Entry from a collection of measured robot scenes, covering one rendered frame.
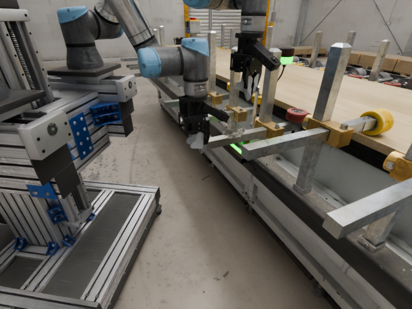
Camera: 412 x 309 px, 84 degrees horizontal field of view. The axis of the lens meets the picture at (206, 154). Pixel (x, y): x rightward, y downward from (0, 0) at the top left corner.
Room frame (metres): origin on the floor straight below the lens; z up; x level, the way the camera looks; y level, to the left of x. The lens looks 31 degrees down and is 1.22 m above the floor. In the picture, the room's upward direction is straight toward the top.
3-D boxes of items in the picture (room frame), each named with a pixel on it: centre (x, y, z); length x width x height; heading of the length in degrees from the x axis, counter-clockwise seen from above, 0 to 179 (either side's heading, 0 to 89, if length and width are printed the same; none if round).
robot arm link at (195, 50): (0.69, 0.03, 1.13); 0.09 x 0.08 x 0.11; 112
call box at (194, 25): (1.55, 0.08, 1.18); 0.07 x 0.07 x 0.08; 24
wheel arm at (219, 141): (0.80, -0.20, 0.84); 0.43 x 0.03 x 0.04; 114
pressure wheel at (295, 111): (0.87, -0.37, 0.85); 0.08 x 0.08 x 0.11
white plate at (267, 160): (0.88, -0.20, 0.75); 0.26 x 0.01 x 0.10; 24
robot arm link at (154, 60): (0.67, 0.13, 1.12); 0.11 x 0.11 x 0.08; 22
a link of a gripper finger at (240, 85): (0.79, -0.13, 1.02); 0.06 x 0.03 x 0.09; 44
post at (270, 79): (0.86, -0.24, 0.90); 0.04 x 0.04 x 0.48; 24
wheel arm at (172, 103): (1.25, 0.02, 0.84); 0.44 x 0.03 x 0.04; 114
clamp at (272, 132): (0.84, -0.25, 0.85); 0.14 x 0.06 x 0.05; 24
